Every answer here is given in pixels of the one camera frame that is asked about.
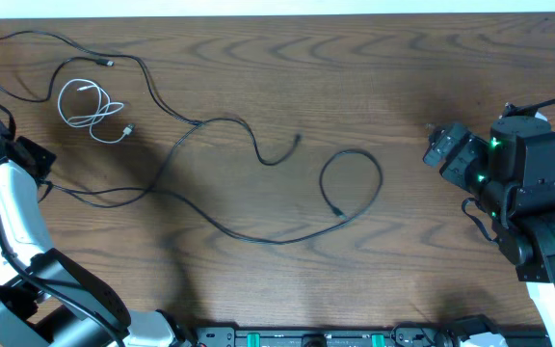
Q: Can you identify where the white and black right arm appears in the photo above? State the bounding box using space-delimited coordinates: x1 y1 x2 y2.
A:
423 116 555 346

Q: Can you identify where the black camera cable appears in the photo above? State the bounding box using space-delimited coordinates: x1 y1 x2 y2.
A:
0 182 127 347
508 93 555 115

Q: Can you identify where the black right camera cable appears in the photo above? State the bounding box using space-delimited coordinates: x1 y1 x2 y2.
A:
508 93 555 115

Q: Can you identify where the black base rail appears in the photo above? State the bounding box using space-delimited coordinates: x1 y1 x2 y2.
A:
180 315 553 347

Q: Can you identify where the white cable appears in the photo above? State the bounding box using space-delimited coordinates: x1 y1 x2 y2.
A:
56 78 137 146

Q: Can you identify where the black left camera cable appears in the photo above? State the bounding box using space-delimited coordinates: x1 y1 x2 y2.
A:
0 182 127 347

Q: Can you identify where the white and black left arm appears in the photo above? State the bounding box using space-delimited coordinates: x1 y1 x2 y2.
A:
0 105 187 346

